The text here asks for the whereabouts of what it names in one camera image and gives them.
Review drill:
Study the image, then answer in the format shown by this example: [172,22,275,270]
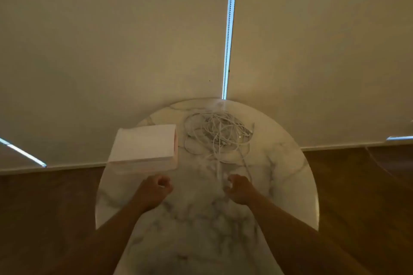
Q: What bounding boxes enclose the person's left hand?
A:
[130,174,174,213]

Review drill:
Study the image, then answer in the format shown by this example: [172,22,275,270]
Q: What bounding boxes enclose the person's right hand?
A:
[225,174,259,206]

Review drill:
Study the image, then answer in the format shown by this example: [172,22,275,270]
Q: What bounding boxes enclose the pink white storage box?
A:
[107,124,179,174]

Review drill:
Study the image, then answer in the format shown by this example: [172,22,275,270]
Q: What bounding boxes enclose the tangle of white cables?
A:
[183,111,256,182]

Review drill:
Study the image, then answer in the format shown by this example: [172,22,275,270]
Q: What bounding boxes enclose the person's right forearm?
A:
[247,188,372,275]

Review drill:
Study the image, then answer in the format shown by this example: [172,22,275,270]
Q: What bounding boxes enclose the person's left forearm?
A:
[48,196,155,275]

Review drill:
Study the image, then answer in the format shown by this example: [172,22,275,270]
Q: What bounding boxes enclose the beige roller blind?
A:
[0,0,232,175]
[222,0,413,151]

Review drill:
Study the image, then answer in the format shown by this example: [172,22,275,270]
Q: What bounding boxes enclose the blind bead chain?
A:
[222,0,239,100]

